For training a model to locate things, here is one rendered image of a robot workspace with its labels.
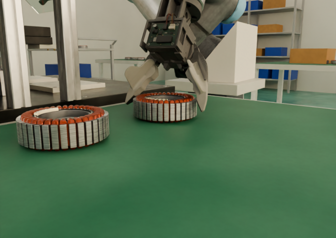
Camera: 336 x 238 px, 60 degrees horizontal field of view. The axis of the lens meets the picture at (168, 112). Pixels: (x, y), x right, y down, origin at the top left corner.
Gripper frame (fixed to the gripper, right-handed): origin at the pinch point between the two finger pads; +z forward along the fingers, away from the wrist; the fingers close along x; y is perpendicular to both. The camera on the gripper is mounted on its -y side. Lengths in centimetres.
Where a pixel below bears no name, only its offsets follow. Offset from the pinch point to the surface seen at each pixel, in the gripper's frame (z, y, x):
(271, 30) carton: -371, -529, -78
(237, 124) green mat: 0.8, -1.1, 13.1
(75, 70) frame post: -4.5, 5.1, -18.1
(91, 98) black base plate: -1.2, -1.0, -17.8
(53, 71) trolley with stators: -92, -185, -260
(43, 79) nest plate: -10, -15, -52
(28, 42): -11.0, 5.3, -34.7
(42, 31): -15.0, 3.4, -34.2
